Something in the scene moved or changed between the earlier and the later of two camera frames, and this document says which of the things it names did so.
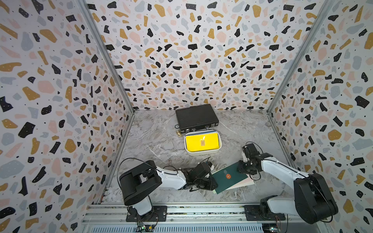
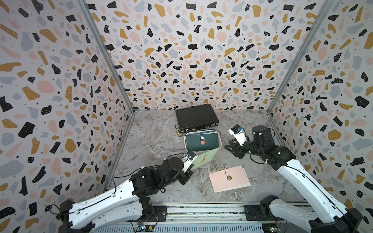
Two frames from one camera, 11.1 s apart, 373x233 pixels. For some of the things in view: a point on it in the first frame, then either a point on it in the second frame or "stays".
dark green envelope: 228,177 -> 202,141
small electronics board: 142,228 stays
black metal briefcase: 196,117 stays
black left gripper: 212,185 -> 187,175
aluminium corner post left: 101,42 stays
